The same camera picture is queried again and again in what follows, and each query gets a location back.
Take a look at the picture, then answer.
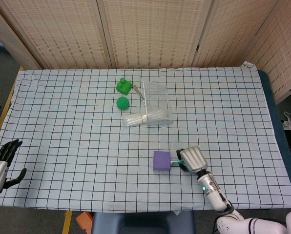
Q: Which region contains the purple foam cube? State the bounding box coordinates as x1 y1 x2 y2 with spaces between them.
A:
152 151 171 172

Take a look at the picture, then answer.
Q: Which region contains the black grid white tablecloth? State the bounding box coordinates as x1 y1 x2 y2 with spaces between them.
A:
0 65 291 212

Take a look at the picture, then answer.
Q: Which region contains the orange block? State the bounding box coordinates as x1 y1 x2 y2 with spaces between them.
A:
76 211 93 229

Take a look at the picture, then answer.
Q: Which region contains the dark blue padded seat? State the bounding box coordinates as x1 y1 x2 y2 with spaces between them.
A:
91 209 196 234

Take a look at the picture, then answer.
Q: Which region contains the woven folding screen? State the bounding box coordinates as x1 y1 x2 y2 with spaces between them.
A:
0 0 291 104

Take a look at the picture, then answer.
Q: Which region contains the green ball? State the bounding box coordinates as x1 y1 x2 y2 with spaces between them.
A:
116 96 130 110

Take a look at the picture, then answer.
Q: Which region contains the green toy block with knobs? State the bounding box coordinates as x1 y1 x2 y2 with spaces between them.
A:
116 78 133 96

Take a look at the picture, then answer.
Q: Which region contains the clear acrylic container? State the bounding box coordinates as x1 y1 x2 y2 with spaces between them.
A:
142 80 173 127

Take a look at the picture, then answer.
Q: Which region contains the flat wooden stick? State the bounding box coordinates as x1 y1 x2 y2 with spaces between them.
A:
132 85 146 101

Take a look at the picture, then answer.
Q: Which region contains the bundle of clear straws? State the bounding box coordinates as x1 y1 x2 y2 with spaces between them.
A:
122 111 172 128

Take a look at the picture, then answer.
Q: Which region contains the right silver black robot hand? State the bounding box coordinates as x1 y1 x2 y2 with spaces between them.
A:
176 146 208 174

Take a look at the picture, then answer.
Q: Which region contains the blue padded table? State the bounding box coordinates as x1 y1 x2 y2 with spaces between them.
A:
257 70 291 211

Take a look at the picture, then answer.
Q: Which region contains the green and white marker pen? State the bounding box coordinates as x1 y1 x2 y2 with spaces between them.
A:
169 158 185 167

